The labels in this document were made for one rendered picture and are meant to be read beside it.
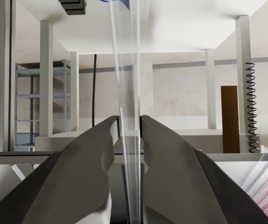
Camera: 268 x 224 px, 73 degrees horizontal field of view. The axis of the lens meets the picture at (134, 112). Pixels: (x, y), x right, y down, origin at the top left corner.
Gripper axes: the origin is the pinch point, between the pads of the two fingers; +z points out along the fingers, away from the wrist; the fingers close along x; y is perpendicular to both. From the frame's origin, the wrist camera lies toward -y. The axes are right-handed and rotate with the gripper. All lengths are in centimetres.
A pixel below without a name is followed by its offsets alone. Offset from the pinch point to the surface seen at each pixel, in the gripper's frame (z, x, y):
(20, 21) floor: 178, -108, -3
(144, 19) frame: 47.0, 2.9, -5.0
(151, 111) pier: 248, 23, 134
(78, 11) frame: 39.9, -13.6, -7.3
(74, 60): 76, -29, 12
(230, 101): 40, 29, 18
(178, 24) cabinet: 59, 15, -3
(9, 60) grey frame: 36.6, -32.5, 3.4
